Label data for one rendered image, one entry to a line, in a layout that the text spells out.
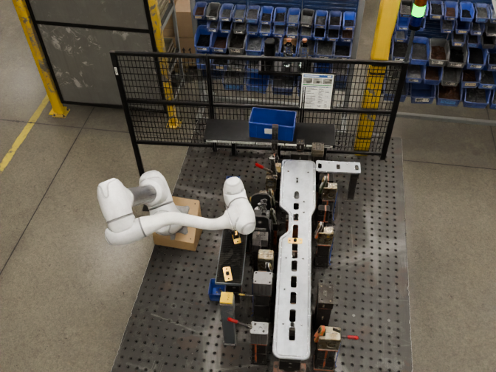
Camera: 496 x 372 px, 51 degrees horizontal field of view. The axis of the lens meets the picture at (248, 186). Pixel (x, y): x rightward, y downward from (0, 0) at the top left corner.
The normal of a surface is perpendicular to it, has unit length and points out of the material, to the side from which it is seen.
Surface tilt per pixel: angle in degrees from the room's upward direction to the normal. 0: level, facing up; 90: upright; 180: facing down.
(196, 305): 0
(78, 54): 90
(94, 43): 89
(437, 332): 0
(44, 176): 0
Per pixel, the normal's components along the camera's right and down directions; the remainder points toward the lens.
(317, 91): -0.08, 0.74
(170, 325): -0.02, -0.67
